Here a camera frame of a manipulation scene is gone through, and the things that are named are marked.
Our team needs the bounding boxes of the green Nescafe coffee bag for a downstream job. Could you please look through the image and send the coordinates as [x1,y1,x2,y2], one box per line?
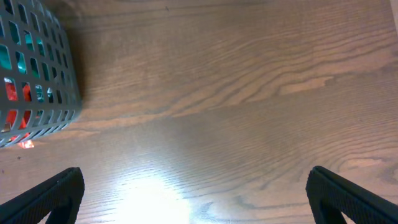
[1,17,58,104]

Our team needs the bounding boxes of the red spaghetti pasta pack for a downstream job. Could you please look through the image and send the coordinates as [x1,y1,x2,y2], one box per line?
[1,77,35,149]

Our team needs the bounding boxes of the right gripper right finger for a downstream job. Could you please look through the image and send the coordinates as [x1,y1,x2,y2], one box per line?
[305,166,397,223]

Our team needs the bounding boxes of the grey plastic basket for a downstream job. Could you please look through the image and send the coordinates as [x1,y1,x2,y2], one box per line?
[1,0,82,147]

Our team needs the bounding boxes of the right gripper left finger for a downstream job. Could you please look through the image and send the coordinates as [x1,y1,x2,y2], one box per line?
[1,167,85,223]

